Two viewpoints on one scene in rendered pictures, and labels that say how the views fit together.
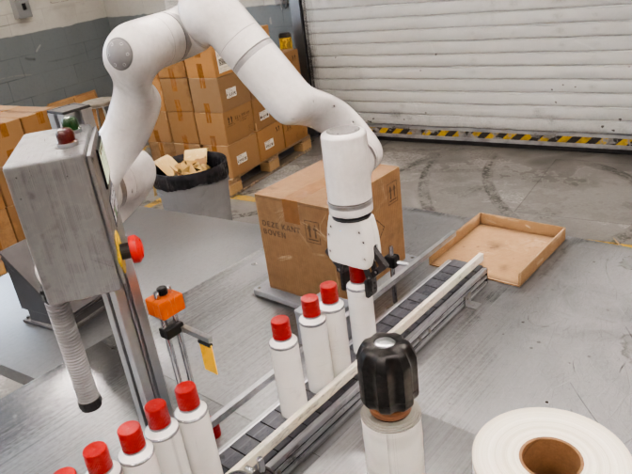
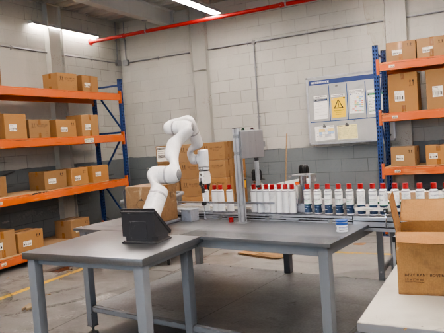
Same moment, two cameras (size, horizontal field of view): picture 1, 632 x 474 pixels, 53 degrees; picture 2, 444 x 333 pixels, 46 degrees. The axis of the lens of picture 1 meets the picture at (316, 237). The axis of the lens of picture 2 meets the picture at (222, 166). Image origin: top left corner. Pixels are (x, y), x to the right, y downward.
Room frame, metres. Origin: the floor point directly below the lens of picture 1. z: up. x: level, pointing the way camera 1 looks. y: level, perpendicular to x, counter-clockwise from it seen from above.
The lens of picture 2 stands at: (1.53, 3.94, 1.43)
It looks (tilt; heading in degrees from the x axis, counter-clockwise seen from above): 3 degrees down; 262
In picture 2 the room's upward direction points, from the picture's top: 4 degrees counter-clockwise
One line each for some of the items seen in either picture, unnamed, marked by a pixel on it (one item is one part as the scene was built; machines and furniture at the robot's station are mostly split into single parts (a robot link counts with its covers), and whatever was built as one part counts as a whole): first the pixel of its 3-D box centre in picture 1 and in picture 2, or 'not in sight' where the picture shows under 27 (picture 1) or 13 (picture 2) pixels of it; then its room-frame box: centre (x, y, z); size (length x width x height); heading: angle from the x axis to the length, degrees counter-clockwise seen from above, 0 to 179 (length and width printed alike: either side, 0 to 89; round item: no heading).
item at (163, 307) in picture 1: (195, 378); not in sight; (0.87, 0.23, 1.05); 0.10 x 0.04 x 0.33; 47
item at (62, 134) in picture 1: (65, 136); not in sight; (0.79, 0.29, 1.49); 0.03 x 0.03 x 0.02
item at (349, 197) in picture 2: not in sight; (349, 199); (0.27, 0.72, 0.98); 0.05 x 0.05 x 0.20
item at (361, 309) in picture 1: (361, 308); (205, 197); (1.12, -0.07, 0.98); 0.05 x 0.05 x 0.20
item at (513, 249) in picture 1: (497, 245); not in sight; (1.57, -0.50, 0.85); 0.30 x 0.26 x 0.04; 137
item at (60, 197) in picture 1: (73, 209); (249, 144); (0.82, 0.32, 1.38); 0.17 x 0.10 x 0.19; 12
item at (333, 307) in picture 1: (334, 330); (215, 197); (1.05, -0.01, 0.98); 0.05 x 0.05 x 0.20
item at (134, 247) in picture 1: (132, 249); not in sight; (0.78, 0.25, 1.32); 0.04 x 0.03 x 0.04; 12
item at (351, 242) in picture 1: (354, 234); (204, 176); (1.12, -0.07, 1.15); 0.10 x 0.07 x 0.11; 47
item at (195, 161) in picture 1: (193, 179); not in sight; (3.61, 0.68, 0.50); 0.42 x 0.41 x 0.28; 144
